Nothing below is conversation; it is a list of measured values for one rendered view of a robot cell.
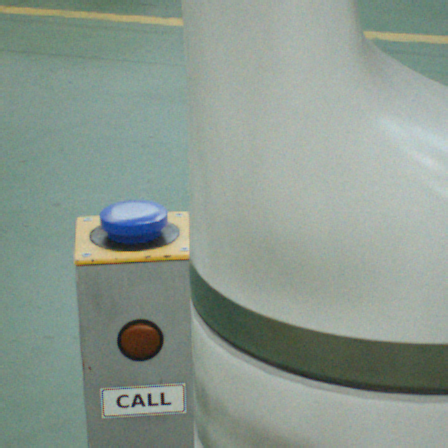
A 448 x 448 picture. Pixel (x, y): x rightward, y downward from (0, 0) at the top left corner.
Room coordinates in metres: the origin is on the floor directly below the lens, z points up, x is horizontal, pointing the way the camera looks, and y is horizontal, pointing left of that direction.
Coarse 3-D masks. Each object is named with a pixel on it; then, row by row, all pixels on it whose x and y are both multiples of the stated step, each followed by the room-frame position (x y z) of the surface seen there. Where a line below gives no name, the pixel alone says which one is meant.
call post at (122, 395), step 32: (96, 288) 0.62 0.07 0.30; (128, 288) 0.62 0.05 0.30; (160, 288) 0.62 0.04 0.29; (96, 320) 0.62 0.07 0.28; (128, 320) 0.62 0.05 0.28; (160, 320) 0.62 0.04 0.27; (96, 352) 0.62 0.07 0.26; (160, 352) 0.62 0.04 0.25; (96, 384) 0.62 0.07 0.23; (128, 384) 0.62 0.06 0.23; (160, 384) 0.62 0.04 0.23; (192, 384) 0.62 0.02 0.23; (96, 416) 0.62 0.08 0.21; (128, 416) 0.62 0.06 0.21; (160, 416) 0.62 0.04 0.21; (192, 416) 0.62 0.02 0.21
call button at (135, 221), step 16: (112, 208) 0.66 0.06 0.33; (128, 208) 0.66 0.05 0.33; (144, 208) 0.66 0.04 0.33; (160, 208) 0.66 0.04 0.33; (112, 224) 0.64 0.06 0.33; (128, 224) 0.63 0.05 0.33; (144, 224) 0.64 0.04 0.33; (160, 224) 0.64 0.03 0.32; (128, 240) 0.64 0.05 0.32; (144, 240) 0.64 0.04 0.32
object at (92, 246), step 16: (80, 224) 0.67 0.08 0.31; (96, 224) 0.67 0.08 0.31; (176, 224) 0.67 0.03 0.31; (80, 240) 0.65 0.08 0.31; (96, 240) 0.64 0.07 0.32; (112, 240) 0.64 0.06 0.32; (160, 240) 0.64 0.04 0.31; (176, 240) 0.64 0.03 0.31; (80, 256) 0.62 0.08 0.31; (96, 256) 0.62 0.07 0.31; (112, 256) 0.62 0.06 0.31; (128, 256) 0.62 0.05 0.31; (144, 256) 0.62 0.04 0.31; (160, 256) 0.62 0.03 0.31; (176, 256) 0.62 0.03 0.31
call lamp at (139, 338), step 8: (128, 328) 0.62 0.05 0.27; (136, 328) 0.62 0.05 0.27; (144, 328) 0.62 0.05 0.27; (152, 328) 0.62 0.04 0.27; (128, 336) 0.62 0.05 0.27; (136, 336) 0.62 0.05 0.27; (144, 336) 0.62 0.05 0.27; (152, 336) 0.62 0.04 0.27; (128, 344) 0.62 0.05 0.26; (136, 344) 0.62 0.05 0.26; (144, 344) 0.62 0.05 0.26; (152, 344) 0.62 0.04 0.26; (128, 352) 0.62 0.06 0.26; (136, 352) 0.62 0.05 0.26; (144, 352) 0.62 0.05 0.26; (152, 352) 0.62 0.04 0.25
